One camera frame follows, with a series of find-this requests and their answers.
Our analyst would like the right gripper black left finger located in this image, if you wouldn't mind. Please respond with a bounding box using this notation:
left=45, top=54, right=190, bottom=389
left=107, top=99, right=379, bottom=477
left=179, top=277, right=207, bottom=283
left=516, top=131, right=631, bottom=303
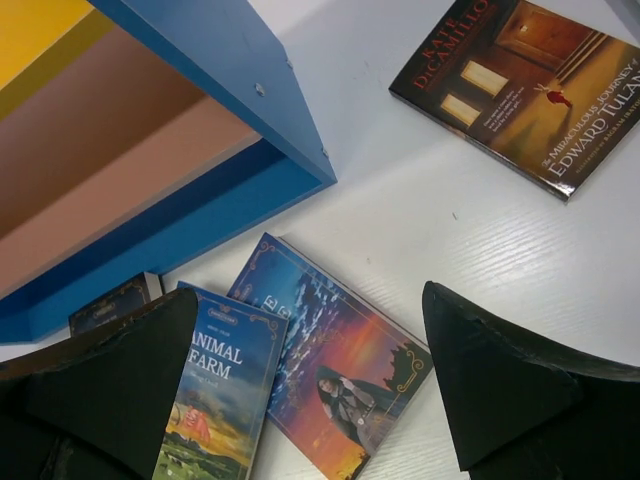
left=1, top=288, right=198, bottom=479

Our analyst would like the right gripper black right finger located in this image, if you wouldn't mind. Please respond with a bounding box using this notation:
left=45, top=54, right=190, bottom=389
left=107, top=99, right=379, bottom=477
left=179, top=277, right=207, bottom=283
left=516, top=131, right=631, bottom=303
left=422, top=282, right=639, bottom=479

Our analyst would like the A Tale of Two Cities book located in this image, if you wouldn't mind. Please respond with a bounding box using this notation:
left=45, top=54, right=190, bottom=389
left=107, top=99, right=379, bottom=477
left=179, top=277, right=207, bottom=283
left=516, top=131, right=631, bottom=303
left=68, top=272, right=164, bottom=337

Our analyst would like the Animal Farm book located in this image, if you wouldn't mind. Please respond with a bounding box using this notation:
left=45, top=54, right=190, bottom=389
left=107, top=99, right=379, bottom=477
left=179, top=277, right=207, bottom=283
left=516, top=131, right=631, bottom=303
left=153, top=287, right=288, bottom=480

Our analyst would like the Jane Eyre book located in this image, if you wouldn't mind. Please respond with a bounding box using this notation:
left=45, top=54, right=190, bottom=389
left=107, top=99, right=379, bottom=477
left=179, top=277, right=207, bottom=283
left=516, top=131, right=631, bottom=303
left=229, top=233, right=433, bottom=479

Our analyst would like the blue wooden bookshelf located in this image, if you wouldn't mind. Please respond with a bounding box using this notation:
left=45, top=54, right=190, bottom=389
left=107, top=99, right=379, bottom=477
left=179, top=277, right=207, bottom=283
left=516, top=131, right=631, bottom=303
left=1, top=1, right=336, bottom=344

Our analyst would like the Edward Tulane book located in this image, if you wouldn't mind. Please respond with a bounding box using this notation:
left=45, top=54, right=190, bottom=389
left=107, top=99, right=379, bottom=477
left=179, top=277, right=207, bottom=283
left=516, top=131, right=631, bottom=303
left=389, top=0, right=639, bottom=200

